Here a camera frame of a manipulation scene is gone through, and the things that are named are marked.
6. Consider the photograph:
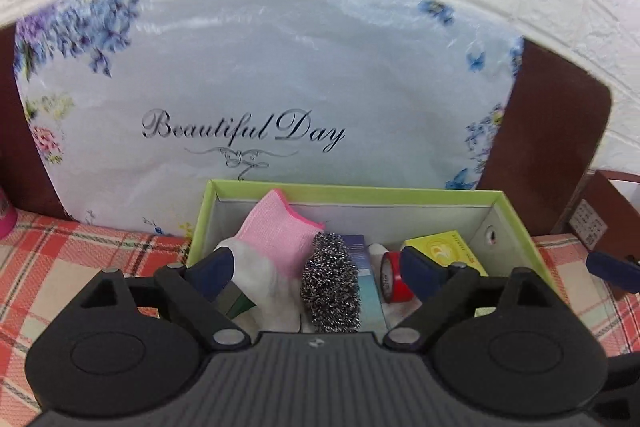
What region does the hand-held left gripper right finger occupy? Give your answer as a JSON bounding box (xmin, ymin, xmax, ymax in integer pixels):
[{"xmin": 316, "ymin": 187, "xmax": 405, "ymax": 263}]
[{"xmin": 384, "ymin": 245, "xmax": 594, "ymax": 351}]

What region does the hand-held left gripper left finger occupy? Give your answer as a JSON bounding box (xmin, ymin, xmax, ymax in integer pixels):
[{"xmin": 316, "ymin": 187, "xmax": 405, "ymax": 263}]
[{"xmin": 50, "ymin": 245, "xmax": 249, "ymax": 351}]

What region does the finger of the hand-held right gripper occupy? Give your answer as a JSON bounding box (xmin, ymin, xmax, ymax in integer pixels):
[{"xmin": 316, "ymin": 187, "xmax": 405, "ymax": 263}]
[{"xmin": 586, "ymin": 251, "xmax": 640, "ymax": 295}]

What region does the red tape roll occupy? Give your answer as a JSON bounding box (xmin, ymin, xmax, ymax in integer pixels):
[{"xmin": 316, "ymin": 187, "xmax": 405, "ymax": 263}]
[{"xmin": 380, "ymin": 251, "xmax": 416, "ymax": 305}]

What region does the yellow and white medicine box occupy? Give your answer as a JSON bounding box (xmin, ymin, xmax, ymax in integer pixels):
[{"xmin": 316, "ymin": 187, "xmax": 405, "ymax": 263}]
[{"xmin": 404, "ymin": 229, "xmax": 488, "ymax": 278}]

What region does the light green cardboard box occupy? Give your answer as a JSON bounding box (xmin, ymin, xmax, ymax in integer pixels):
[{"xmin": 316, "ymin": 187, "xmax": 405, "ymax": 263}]
[{"xmin": 186, "ymin": 179, "xmax": 568, "ymax": 338}]

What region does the blue medicine box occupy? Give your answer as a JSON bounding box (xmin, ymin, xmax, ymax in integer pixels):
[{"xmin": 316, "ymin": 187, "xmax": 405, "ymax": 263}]
[{"xmin": 345, "ymin": 234, "xmax": 388, "ymax": 333}]

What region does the white glove with pink cuff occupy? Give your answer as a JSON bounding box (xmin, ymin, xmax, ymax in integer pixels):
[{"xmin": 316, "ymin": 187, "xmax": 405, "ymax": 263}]
[{"xmin": 215, "ymin": 189, "xmax": 326, "ymax": 333}]

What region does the steel wool scourer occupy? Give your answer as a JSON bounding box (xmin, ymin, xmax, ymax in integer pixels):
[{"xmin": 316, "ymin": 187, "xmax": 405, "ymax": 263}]
[{"xmin": 300, "ymin": 232, "xmax": 362, "ymax": 334}]

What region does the brown cardboard box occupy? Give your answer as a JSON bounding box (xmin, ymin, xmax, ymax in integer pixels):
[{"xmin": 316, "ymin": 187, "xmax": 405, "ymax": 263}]
[{"xmin": 552, "ymin": 169, "xmax": 640, "ymax": 303}]

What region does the red plaid tablecloth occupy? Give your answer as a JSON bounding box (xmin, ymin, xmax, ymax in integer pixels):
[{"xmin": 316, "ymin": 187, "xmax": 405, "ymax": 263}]
[{"xmin": 0, "ymin": 207, "xmax": 640, "ymax": 408}]

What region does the floral plastic bag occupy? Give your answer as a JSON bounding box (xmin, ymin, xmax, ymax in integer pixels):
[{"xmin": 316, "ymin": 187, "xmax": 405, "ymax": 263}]
[{"xmin": 12, "ymin": 0, "xmax": 526, "ymax": 238}]

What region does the pink thermos bottle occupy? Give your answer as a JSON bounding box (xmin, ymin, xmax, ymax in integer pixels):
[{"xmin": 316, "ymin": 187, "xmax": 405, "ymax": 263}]
[{"xmin": 0, "ymin": 187, "xmax": 18, "ymax": 240}]

